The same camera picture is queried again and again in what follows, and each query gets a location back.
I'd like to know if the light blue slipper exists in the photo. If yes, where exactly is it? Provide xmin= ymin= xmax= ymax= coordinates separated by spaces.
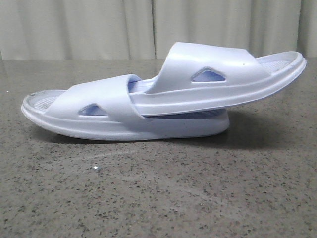
xmin=128 ymin=42 xmax=306 ymax=117
xmin=21 ymin=74 xmax=229 ymax=141

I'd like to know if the beige curtain backdrop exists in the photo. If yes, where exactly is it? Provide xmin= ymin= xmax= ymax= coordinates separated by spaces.
xmin=0 ymin=0 xmax=317 ymax=60

